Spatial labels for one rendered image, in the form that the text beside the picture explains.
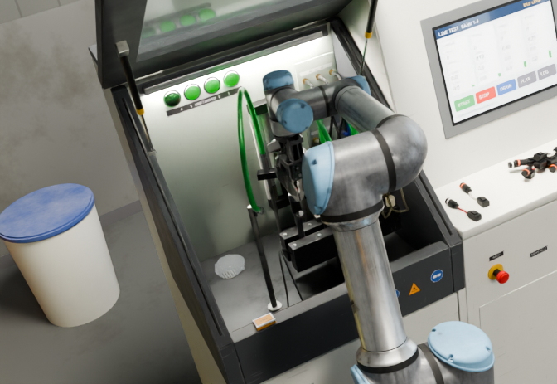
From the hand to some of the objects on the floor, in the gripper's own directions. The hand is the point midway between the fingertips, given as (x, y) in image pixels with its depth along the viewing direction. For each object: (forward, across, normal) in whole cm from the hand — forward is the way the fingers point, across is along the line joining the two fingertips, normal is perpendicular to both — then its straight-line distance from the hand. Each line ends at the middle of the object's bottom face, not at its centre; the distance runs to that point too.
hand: (297, 195), depth 181 cm
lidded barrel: (+113, -71, +158) cm, 207 cm away
